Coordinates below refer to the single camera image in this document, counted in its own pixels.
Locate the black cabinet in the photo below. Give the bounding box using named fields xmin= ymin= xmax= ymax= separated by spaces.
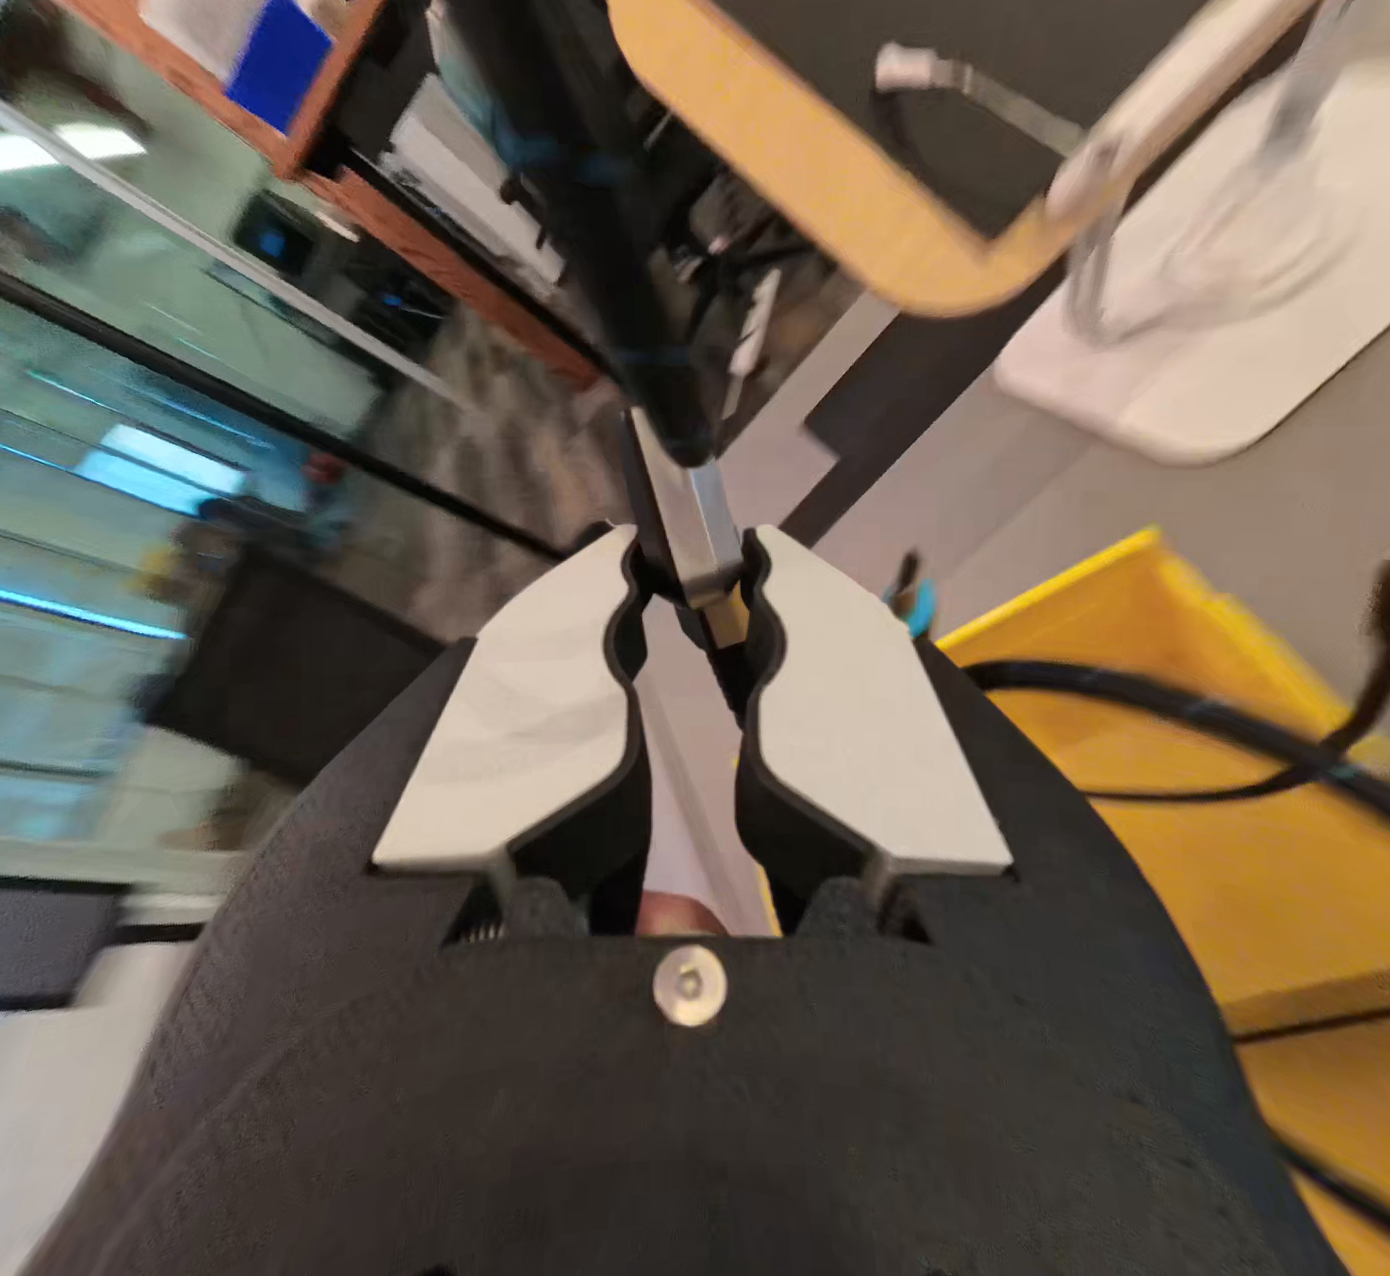
xmin=152 ymin=549 xmax=457 ymax=789

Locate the thin black cable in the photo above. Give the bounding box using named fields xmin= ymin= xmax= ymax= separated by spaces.
xmin=1081 ymin=559 xmax=1390 ymax=809

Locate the black pole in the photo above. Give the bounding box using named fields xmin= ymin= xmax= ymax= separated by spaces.
xmin=402 ymin=0 xmax=723 ymax=469

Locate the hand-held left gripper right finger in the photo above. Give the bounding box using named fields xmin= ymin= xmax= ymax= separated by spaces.
xmin=735 ymin=523 xmax=1016 ymax=917

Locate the blue box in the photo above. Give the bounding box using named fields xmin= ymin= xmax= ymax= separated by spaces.
xmin=222 ymin=0 xmax=335 ymax=137

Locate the yellow plastic bin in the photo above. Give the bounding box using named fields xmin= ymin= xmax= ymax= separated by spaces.
xmin=758 ymin=527 xmax=1390 ymax=1276

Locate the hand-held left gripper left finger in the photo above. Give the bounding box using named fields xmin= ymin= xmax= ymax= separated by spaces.
xmin=370 ymin=523 xmax=656 ymax=902

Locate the wooden shelf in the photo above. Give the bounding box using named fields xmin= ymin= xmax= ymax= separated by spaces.
xmin=0 ymin=0 xmax=609 ymax=393

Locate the grey box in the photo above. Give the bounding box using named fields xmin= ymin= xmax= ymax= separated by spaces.
xmin=139 ymin=0 xmax=273 ymax=83

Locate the white pin with cord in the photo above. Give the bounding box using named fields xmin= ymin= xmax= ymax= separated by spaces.
xmin=873 ymin=44 xmax=1088 ymax=159

